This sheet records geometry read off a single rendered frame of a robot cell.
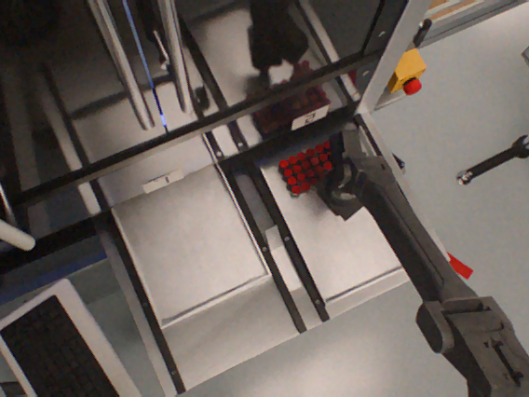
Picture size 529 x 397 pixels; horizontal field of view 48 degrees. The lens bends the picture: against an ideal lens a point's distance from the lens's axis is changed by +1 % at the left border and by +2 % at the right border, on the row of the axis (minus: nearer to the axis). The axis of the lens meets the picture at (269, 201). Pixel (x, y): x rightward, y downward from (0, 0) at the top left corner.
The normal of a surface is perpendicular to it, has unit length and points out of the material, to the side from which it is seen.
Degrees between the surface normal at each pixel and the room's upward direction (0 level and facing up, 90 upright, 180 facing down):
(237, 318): 0
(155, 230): 0
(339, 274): 0
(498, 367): 35
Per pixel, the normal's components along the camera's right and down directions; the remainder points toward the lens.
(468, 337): 0.16, -0.75
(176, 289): 0.05, -0.25
